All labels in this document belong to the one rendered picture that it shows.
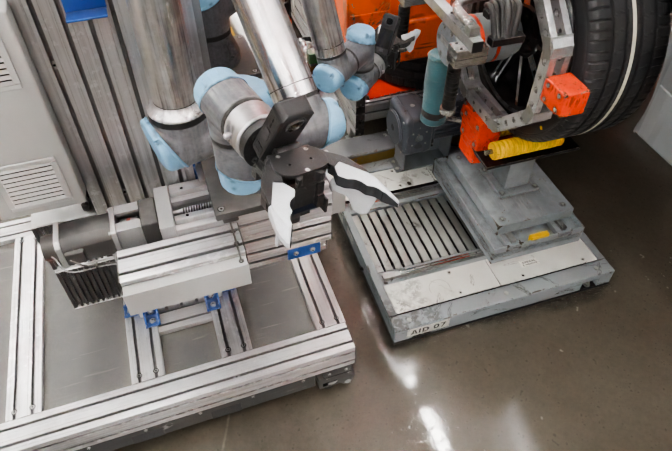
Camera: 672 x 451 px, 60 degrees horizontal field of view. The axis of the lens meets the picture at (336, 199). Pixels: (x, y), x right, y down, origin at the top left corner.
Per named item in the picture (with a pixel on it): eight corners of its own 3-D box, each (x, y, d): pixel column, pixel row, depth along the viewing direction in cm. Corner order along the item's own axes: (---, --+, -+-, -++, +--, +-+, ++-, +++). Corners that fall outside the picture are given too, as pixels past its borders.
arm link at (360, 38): (360, 45, 144) (359, 83, 151) (382, 26, 150) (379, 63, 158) (332, 37, 146) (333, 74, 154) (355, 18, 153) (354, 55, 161)
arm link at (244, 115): (273, 94, 81) (218, 107, 77) (290, 111, 78) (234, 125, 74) (271, 139, 86) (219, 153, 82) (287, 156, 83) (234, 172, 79)
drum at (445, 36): (518, 66, 171) (530, 22, 161) (452, 79, 166) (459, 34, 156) (495, 42, 180) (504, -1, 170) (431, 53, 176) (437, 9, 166)
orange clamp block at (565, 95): (563, 94, 155) (583, 113, 149) (537, 99, 153) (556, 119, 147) (571, 71, 150) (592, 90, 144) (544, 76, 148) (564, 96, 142)
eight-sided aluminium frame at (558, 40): (538, 162, 171) (596, -18, 133) (518, 167, 170) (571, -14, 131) (456, 65, 208) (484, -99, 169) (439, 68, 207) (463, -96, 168)
